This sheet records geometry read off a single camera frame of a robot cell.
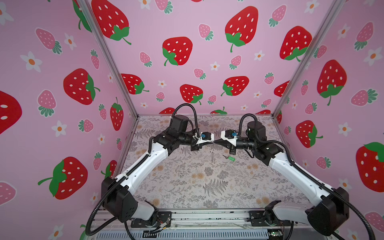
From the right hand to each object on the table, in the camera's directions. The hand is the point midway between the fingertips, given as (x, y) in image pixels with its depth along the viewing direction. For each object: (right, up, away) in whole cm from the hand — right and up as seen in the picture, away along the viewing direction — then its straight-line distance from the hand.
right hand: (215, 140), depth 70 cm
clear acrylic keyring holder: (-2, -5, -2) cm, 6 cm away
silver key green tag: (+13, -14, +25) cm, 32 cm away
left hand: (-2, +1, +1) cm, 2 cm away
